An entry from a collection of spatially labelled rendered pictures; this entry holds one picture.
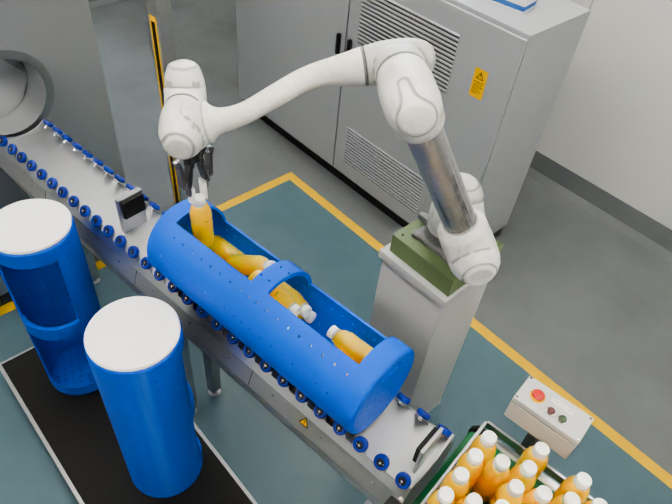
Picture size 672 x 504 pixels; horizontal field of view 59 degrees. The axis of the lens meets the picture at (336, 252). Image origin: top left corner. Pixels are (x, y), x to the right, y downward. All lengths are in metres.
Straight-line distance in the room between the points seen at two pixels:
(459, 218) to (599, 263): 2.37
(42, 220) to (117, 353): 0.66
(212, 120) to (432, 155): 0.55
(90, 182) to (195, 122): 1.20
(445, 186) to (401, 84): 0.34
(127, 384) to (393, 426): 0.79
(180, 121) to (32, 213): 1.01
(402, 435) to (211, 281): 0.72
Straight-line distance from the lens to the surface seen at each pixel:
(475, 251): 1.80
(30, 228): 2.29
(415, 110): 1.39
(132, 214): 2.29
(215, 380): 2.83
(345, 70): 1.58
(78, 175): 2.65
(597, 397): 3.34
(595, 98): 4.18
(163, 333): 1.87
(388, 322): 2.38
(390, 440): 1.81
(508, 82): 2.88
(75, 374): 2.93
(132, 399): 1.94
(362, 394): 1.55
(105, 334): 1.90
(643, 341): 3.71
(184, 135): 1.44
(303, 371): 1.63
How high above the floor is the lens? 2.51
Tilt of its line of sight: 45 degrees down
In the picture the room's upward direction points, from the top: 7 degrees clockwise
